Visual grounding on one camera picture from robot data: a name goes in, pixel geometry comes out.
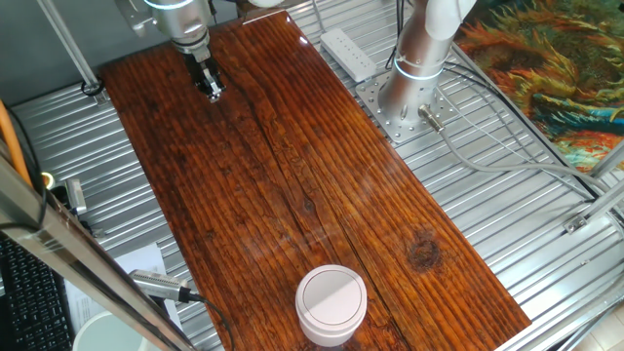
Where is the orange pole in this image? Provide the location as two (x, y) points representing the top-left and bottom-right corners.
(0, 98), (33, 187)

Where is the aluminium frame post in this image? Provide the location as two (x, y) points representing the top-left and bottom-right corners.
(36, 0), (114, 106)

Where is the shiny metal frame beam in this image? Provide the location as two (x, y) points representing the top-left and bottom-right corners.
(0, 140), (197, 351)

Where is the black floor cable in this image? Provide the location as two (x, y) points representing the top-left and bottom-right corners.
(442, 61), (604, 202)

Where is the white power strip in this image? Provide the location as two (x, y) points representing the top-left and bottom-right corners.
(320, 27), (377, 83)

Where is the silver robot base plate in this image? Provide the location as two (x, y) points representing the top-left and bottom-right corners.
(355, 72), (459, 144)

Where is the black cable clip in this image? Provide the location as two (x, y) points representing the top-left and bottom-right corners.
(79, 80), (106, 98)

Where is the aluminium diagonal frame strut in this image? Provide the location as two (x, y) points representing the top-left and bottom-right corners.
(564, 140), (624, 235)

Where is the white plastic cup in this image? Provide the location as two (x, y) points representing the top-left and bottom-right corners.
(294, 264), (369, 348)

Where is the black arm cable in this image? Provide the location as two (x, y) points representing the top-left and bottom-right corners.
(386, 0), (407, 70)

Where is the grey mounted camera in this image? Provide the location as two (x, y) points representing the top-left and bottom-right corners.
(64, 177), (90, 216)

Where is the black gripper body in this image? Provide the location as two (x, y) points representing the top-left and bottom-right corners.
(183, 52), (221, 92)

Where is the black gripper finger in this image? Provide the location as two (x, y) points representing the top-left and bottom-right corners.
(209, 72), (227, 101)
(198, 77), (218, 104)

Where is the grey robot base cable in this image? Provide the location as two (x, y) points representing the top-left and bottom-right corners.
(417, 103), (624, 206)

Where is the ribbed silver camera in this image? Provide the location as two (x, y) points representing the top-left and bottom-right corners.
(128, 268), (194, 303)

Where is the black keyboard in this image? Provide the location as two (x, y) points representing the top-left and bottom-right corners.
(0, 237), (75, 351)

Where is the colourful painted cloth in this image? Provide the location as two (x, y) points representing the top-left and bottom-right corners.
(455, 0), (624, 172)

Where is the black camera cable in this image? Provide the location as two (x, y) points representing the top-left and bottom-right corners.
(187, 291), (236, 351)

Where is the printed paper sheet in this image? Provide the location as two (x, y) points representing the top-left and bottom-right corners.
(62, 242), (184, 335)

